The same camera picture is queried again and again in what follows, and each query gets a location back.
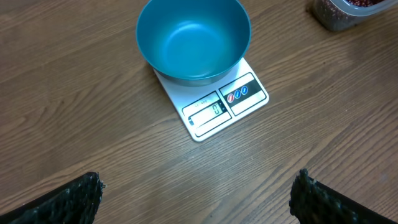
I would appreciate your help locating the white digital kitchen scale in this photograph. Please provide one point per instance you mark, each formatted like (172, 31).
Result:
(207, 110)

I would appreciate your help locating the blue plastic bowl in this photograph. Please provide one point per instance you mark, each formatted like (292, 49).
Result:
(193, 42)

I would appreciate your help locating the red beans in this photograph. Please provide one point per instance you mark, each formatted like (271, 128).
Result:
(364, 3)

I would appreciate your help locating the clear plastic food container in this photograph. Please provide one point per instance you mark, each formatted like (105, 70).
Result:
(338, 15)

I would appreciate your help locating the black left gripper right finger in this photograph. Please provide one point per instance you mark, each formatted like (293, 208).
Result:
(312, 202)

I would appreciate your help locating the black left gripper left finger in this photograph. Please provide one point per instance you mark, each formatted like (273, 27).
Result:
(74, 202)

